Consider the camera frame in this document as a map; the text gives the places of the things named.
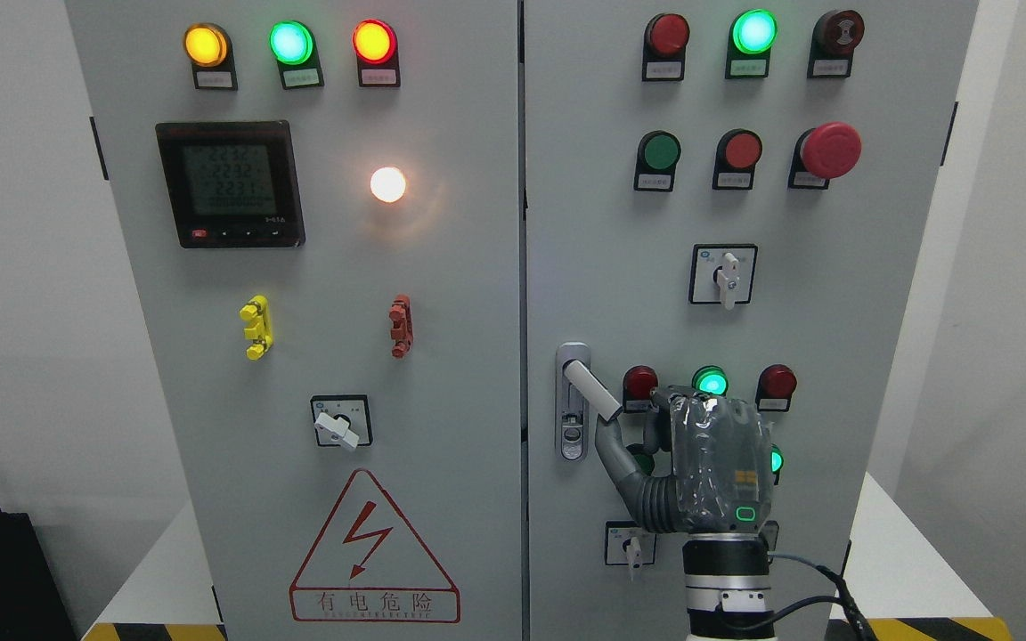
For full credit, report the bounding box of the white platform with hazard stripes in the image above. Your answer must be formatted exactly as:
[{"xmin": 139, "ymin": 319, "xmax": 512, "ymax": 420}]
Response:
[{"xmin": 85, "ymin": 477, "xmax": 1013, "ymax": 640}]

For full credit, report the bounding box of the red push button upper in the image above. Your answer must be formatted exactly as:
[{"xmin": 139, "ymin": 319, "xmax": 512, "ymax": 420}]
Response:
[{"xmin": 712, "ymin": 127, "xmax": 764, "ymax": 191}]

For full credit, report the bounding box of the green push button upper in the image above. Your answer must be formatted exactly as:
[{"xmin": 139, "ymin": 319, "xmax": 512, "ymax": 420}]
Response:
[{"xmin": 632, "ymin": 130, "xmax": 681, "ymax": 193}]

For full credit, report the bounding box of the red emergency stop button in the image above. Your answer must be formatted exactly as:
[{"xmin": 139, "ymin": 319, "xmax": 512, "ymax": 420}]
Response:
[{"xmin": 787, "ymin": 121, "xmax": 863, "ymax": 191}]

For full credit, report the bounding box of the black digital power meter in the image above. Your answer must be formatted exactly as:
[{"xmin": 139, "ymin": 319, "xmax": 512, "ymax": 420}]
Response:
[{"xmin": 155, "ymin": 120, "xmax": 306, "ymax": 248}]

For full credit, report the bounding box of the yellow indicator lamp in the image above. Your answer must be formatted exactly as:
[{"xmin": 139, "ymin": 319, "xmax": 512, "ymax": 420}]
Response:
[{"xmin": 183, "ymin": 23, "xmax": 239, "ymax": 91}]

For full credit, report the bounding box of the green push button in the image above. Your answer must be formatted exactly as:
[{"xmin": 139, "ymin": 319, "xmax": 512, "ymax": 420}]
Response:
[
  {"xmin": 627, "ymin": 443, "xmax": 656, "ymax": 475},
  {"xmin": 632, "ymin": 130, "xmax": 681, "ymax": 193}
]

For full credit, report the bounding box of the white selector switch left door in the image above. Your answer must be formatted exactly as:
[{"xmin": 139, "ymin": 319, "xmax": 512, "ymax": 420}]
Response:
[{"xmin": 310, "ymin": 394, "xmax": 374, "ymax": 451}]

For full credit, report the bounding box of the dark red lamp middle right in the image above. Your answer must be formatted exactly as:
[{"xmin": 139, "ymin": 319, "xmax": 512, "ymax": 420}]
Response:
[{"xmin": 754, "ymin": 362, "xmax": 797, "ymax": 411}]

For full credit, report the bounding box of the silver door handle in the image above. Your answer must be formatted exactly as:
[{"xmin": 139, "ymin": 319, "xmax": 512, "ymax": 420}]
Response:
[{"xmin": 554, "ymin": 342, "xmax": 623, "ymax": 460}]

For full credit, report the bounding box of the yellow terminal connector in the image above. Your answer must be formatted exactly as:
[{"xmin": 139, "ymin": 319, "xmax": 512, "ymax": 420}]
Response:
[{"xmin": 239, "ymin": 295, "xmax": 273, "ymax": 361}]

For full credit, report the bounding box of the dark red lamp middle left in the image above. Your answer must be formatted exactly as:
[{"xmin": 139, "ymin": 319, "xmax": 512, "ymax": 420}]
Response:
[{"xmin": 622, "ymin": 365, "xmax": 658, "ymax": 413}]

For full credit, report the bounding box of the red terminal connector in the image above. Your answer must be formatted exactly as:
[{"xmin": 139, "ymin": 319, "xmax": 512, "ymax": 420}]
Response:
[{"xmin": 388, "ymin": 295, "xmax": 415, "ymax": 360}]

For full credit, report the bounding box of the green indicator lamp top right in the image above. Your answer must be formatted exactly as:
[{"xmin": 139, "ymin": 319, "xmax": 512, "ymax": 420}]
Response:
[{"xmin": 725, "ymin": 8, "xmax": 778, "ymax": 78}]

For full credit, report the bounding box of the white selector switch lower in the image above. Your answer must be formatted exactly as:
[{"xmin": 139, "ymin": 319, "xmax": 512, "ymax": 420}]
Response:
[{"xmin": 604, "ymin": 520, "xmax": 658, "ymax": 580}]

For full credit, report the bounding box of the green indicator lamp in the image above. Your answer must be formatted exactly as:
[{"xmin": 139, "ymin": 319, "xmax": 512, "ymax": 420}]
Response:
[
  {"xmin": 268, "ymin": 21, "xmax": 324, "ymax": 90},
  {"xmin": 725, "ymin": 8, "xmax": 778, "ymax": 78}
]

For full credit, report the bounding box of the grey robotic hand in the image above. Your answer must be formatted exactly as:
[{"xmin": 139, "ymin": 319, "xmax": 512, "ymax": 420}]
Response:
[{"xmin": 594, "ymin": 385, "xmax": 774, "ymax": 537}]

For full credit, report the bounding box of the white lit indicator lamp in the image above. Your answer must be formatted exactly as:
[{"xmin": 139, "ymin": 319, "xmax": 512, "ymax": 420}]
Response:
[{"xmin": 368, "ymin": 166, "xmax": 408, "ymax": 203}]

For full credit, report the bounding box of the black red buzzer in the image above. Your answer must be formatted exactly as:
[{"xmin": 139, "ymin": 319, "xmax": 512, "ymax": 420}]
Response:
[{"xmin": 807, "ymin": 9, "xmax": 866, "ymax": 78}]

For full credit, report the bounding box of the grey right cabinet door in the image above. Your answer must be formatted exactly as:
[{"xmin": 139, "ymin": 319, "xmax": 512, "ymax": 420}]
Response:
[{"xmin": 524, "ymin": 1, "xmax": 978, "ymax": 640}]

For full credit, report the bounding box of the dark red indicator lamp top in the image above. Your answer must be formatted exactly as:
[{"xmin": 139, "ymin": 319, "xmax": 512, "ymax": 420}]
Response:
[{"xmin": 640, "ymin": 12, "xmax": 689, "ymax": 82}]

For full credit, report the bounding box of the green push button lower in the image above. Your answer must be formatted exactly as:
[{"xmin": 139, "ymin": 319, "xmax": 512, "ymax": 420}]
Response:
[{"xmin": 627, "ymin": 443, "xmax": 656, "ymax": 475}]

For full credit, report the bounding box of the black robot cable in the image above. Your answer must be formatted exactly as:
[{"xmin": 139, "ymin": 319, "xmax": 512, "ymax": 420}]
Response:
[{"xmin": 716, "ymin": 554, "xmax": 879, "ymax": 641}]

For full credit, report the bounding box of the black rotary knob switch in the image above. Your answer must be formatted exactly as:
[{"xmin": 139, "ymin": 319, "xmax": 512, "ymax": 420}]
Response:
[{"xmin": 759, "ymin": 520, "xmax": 780, "ymax": 552}]

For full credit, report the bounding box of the green lit lamp middle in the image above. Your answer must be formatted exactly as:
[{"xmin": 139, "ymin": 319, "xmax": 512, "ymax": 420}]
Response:
[{"xmin": 692, "ymin": 365, "xmax": 729, "ymax": 396}]

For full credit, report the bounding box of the red electric hazard warning sticker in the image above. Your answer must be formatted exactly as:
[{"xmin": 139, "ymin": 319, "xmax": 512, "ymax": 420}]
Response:
[{"xmin": 289, "ymin": 469, "xmax": 461, "ymax": 624}]

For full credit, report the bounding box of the white selector switch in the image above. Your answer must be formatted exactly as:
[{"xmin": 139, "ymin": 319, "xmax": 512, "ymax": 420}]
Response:
[
  {"xmin": 688, "ymin": 244, "xmax": 758, "ymax": 310},
  {"xmin": 604, "ymin": 520, "xmax": 658, "ymax": 580}
]

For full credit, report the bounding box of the grey cabinet door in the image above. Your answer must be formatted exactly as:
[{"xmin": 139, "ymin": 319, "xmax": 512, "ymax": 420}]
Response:
[
  {"xmin": 524, "ymin": 1, "xmax": 978, "ymax": 640},
  {"xmin": 68, "ymin": 1, "xmax": 522, "ymax": 640}
]

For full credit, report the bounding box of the red lit indicator lamp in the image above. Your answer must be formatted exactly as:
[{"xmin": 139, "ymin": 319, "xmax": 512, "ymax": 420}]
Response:
[{"xmin": 353, "ymin": 18, "xmax": 402, "ymax": 88}]

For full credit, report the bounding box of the grey left cabinet door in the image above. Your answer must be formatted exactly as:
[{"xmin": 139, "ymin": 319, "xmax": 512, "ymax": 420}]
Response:
[{"xmin": 68, "ymin": 1, "xmax": 522, "ymax": 640}]

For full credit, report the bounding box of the white selector switch upper right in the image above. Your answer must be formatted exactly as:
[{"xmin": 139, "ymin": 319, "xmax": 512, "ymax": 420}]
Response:
[{"xmin": 688, "ymin": 244, "xmax": 758, "ymax": 310}]

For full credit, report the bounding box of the green indicator lamp top left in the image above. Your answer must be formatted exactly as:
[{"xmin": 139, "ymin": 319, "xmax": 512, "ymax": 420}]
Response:
[{"xmin": 268, "ymin": 21, "xmax": 324, "ymax": 90}]

